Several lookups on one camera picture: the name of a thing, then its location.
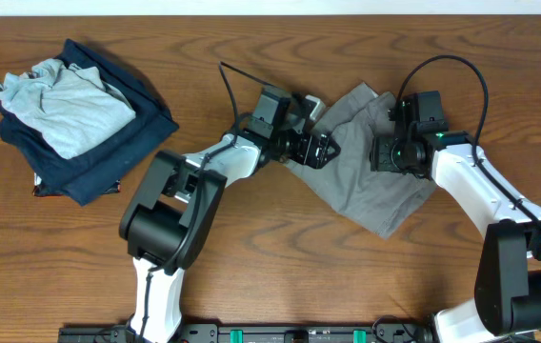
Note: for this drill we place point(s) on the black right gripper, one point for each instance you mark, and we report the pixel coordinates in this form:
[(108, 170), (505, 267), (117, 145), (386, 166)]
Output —
[(380, 154)]

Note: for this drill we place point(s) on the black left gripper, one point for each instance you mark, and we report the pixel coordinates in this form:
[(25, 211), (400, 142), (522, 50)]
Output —
[(316, 150)]

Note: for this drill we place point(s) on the navy blue folded garment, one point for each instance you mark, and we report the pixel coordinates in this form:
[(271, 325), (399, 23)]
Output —
[(99, 168)]

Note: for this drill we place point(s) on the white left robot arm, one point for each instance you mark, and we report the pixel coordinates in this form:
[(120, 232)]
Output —
[(168, 220)]

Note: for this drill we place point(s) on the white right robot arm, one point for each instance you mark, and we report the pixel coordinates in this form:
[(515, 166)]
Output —
[(507, 290)]

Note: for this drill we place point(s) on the grey shorts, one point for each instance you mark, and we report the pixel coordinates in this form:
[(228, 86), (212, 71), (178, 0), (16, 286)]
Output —
[(377, 201)]

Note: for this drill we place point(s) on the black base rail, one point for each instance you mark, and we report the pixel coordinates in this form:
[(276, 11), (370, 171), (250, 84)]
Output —
[(385, 329)]

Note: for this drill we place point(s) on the light grey folded shirt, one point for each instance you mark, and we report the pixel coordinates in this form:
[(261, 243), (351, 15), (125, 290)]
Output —
[(72, 107)]

